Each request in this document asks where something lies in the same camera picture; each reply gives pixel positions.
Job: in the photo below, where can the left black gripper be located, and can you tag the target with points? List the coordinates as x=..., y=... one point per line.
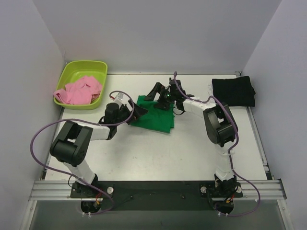
x=131, y=111

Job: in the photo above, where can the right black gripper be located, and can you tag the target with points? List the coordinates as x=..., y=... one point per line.
x=161, y=96

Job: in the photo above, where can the green t shirt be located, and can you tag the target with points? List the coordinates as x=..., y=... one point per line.
x=156, y=119

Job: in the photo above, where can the white t shirt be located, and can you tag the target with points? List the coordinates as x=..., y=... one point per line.
x=210, y=89

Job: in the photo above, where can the green plastic basin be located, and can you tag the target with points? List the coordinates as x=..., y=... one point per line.
x=77, y=69

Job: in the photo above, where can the black t shirt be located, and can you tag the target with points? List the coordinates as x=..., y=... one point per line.
x=234, y=92

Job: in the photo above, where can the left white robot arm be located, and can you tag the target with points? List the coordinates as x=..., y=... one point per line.
x=71, y=144

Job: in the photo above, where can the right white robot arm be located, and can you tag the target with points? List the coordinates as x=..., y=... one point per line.
x=219, y=123

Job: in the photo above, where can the pink t shirt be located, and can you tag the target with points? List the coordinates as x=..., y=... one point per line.
x=81, y=92

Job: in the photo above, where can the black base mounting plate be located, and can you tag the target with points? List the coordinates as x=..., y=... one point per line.
x=154, y=195

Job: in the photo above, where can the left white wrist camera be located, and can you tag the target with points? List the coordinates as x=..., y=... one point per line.
x=119, y=98

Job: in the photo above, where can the aluminium frame rail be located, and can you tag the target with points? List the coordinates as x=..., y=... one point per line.
x=60, y=190

